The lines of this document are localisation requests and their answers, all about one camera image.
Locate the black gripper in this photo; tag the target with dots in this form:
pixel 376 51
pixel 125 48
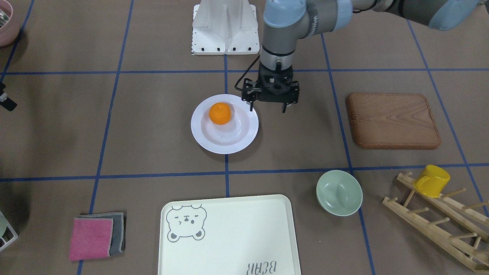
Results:
pixel 248 91

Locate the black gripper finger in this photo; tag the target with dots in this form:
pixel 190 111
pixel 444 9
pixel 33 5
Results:
pixel 5 101

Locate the orange fruit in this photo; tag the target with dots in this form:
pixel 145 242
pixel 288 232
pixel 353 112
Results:
pixel 220 113

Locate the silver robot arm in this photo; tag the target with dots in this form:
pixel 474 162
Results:
pixel 288 21

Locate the cream bear serving tray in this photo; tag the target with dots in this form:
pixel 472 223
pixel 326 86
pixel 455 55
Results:
pixel 250 235

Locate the white ceramic plate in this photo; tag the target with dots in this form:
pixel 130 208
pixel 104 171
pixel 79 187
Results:
pixel 228 138

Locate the pink bowl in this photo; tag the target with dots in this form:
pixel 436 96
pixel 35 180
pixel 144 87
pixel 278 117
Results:
pixel 10 24

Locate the green ceramic bowl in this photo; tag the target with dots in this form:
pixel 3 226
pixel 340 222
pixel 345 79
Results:
pixel 339 193

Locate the wooden cutting board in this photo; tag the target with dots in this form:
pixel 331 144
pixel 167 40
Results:
pixel 391 121

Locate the pink folded cloth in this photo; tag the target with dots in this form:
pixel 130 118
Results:
pixel 91 238

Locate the yellow mug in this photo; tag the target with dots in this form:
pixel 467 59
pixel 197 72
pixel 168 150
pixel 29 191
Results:
pixel 431 181

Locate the grey folded cloth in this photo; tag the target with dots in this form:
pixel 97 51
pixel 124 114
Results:
pixel 117 232

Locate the wooden mug drying rack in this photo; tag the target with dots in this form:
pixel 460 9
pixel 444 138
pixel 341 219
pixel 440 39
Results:
pixel 463 232

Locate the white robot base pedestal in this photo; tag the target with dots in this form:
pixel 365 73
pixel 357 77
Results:
pixel 225 27

